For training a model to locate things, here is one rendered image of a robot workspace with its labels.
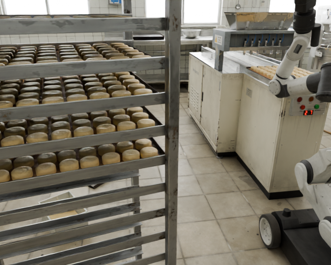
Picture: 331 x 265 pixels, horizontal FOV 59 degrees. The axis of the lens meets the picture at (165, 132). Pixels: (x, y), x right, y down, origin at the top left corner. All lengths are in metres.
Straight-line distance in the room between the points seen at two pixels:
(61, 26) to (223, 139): 2.28
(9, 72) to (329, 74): 1.18
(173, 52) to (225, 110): 2.01
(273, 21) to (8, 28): 2.33
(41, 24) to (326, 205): 1.62
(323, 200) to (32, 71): 1.60
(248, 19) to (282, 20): 0.30
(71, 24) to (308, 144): 1.91
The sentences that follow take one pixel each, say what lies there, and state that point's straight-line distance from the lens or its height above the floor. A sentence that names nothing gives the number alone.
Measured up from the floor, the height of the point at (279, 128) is 0.60.
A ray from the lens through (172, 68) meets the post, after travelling 0.72.
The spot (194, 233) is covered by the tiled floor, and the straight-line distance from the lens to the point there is 2.04.
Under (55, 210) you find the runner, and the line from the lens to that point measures 0.85.
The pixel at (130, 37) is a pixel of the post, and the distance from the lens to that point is 1.15.
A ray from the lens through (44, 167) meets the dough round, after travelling 0.83.
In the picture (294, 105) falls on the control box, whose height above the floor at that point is 0.77.
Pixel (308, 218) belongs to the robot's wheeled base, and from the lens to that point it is 2.03.
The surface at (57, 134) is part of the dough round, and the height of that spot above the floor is 1.06.
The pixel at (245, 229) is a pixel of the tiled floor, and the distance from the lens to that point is 2.12.
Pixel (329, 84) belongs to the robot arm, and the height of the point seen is 1.07.
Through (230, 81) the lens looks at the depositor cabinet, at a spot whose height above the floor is 0.77.
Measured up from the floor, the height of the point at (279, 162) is 0.34.
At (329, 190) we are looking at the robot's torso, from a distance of 1.93.
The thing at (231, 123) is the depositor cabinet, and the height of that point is 0.38.
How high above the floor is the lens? 1.36
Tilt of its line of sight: 23 degrees down
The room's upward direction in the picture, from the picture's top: straight up
